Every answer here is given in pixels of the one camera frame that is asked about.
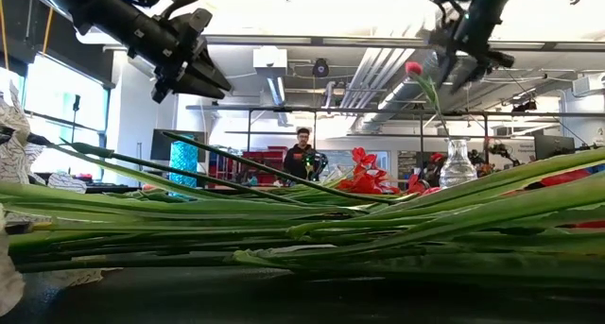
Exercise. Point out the person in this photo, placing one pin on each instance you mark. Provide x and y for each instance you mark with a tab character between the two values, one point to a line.
298	161
432	173

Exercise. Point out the blue glass vase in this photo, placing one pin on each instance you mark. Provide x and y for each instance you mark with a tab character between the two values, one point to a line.
183	165

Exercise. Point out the black overhead rack frame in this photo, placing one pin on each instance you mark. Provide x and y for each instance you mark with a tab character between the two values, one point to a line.
331	111

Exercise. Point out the black monitor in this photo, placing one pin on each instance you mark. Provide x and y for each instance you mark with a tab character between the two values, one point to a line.
160	144
553	147

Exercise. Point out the clear glass vase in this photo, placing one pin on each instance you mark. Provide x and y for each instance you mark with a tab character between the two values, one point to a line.
457	173

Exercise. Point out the red tulip green stem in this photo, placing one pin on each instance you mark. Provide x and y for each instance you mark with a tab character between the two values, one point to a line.
413	69
418	184

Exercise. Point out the black table mat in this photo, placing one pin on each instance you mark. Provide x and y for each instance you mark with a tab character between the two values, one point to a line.
283	300

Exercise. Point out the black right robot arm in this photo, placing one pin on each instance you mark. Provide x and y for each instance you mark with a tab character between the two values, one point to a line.
491	7

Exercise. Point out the red flower bunch green stems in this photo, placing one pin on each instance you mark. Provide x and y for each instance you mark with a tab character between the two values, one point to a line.
496	206
364	182

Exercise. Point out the white ceiling unit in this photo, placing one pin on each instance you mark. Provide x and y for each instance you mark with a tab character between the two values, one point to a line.
269	59

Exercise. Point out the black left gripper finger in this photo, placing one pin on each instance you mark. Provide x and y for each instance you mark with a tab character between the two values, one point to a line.
210	73
201	91

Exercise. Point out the white wall air unit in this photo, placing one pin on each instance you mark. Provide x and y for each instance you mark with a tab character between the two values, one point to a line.
588	84

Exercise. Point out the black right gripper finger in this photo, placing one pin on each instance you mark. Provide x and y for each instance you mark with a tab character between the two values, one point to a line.
465	78
443	71

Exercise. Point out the silver ceiling ducts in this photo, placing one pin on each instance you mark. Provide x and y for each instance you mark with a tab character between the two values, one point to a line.
373	73

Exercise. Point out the red bin shelf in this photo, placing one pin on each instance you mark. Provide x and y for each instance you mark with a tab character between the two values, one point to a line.
264	156

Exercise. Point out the black thin stand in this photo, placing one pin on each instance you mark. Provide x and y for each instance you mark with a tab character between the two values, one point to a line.
76	102

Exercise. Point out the background robot green lights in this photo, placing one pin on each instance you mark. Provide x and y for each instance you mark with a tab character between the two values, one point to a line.
316	163

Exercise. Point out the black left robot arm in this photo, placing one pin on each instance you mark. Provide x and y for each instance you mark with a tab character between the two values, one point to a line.
118	22

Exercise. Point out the black round ceiling speaker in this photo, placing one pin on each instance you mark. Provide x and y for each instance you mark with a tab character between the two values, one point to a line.
320	69

